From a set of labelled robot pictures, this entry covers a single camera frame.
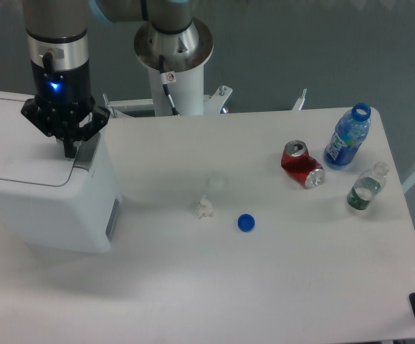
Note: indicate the white trash can lid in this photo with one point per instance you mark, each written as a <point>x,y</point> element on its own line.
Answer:
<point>26,154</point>

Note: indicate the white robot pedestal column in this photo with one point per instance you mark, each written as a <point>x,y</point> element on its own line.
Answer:
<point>175,64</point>

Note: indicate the crushed red soda can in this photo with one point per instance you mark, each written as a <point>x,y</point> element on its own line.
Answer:
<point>300,165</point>

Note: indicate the blue plastic drink bottle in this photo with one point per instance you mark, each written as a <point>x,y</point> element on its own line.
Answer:
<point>349,134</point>

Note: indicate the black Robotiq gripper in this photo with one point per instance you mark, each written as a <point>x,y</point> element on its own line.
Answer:
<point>70,91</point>

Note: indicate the blue bottle cap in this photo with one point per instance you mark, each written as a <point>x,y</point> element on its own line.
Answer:
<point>246,222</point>

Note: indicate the clear green-label bottle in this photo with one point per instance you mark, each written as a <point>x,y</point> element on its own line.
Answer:
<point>367,186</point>

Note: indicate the white trash can body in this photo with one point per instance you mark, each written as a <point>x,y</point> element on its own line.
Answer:
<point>79,215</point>

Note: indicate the crumpled white paper scrap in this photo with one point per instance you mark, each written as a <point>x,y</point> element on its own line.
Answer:
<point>204,208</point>

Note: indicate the white translucent bottle cap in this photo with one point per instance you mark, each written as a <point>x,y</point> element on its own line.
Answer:
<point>215,181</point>

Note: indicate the white metal table frame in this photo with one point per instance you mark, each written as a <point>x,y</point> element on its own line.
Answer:
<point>212,104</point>

